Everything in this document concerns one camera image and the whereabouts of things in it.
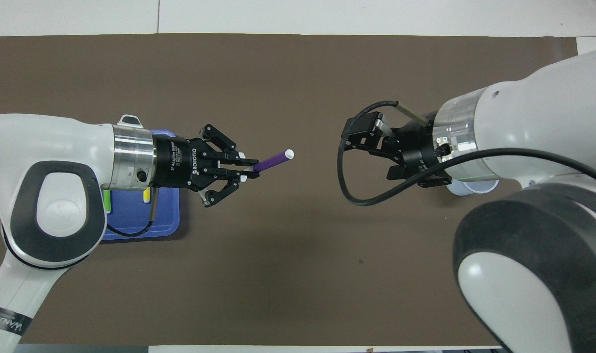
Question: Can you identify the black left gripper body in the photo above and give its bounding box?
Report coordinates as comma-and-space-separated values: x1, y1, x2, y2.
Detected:
153, 136, 216, 192

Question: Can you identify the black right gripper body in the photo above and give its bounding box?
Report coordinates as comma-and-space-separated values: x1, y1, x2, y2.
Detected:
381, 122, 450, 173

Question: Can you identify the purple pen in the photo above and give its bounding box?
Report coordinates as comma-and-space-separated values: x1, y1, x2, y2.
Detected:
253, 149, 295, 173

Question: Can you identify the clear plastic cup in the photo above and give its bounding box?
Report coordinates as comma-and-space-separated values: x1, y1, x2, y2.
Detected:
445, 178, 500, 196

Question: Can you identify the blue plastic tray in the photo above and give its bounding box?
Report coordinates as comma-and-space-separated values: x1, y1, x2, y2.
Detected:
101, 128, 181, 241

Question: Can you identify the brown table mat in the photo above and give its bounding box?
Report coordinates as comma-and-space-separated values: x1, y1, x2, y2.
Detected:
0, 33, 587, 346

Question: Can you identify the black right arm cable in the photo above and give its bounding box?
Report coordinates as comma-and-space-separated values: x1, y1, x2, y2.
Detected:
337, 101, 596, 206

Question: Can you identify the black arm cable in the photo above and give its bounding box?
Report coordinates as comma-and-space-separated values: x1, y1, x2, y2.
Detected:
105, 186, 157, 239
337, 101, 596, 206

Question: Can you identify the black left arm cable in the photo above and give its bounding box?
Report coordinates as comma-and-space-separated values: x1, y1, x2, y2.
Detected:
105, 186, 157, 239

